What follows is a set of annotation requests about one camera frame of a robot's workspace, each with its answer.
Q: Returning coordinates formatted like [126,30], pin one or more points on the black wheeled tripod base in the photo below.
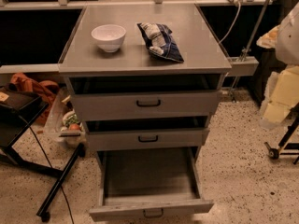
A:
[285,147]

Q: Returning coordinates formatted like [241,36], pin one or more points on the grey drawer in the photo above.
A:
[121,134]
[149,183]
[143,97]

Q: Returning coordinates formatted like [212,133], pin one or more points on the grey bottom drawer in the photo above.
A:
[149,183]

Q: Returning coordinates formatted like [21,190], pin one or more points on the grey middle drawer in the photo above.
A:
[121,134]

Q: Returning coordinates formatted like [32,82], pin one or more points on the clear plastic bin with food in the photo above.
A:
[63,125]

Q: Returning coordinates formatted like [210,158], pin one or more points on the white ceramic bowl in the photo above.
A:
[109,37]

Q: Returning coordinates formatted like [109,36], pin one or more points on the metal pole clamp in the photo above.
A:
[242,59]

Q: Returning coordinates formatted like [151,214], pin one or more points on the grey top drawer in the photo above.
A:
[143,97]

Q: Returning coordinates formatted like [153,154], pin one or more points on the blue white chip bag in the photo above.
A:
[160,42]

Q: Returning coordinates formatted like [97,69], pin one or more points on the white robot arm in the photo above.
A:
[281,94]

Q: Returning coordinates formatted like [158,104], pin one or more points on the black metal stand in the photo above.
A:
[18,111]

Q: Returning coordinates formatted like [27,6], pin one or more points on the orange cloth bag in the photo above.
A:
[46,89]

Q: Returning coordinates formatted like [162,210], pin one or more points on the grey drawer cabinet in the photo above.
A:
[200,50]

